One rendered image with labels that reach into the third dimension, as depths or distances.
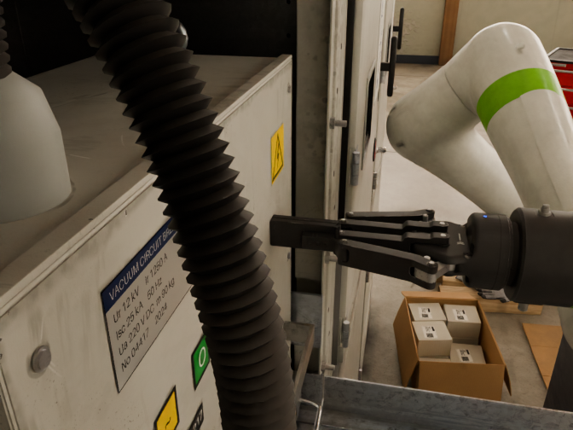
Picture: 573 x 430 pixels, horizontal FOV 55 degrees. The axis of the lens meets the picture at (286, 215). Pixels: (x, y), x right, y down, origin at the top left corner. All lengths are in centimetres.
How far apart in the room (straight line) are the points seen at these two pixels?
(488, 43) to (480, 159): 21
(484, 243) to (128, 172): 35
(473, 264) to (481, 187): 51
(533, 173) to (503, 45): 21
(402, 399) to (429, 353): 137
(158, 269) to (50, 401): 10
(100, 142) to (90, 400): 16
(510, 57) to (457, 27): 758
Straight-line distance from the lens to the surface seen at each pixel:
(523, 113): 81
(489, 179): 104
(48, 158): 27
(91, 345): 26
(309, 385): 89
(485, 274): 55
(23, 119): 26
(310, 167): 72
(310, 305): 77
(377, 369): 228
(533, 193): 77
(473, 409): 89
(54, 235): 24
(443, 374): 211
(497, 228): 55
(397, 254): 53
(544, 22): 859
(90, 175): 31
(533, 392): 235
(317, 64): 68
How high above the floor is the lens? 150
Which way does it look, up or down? 26 degrees down
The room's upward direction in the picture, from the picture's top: straight up
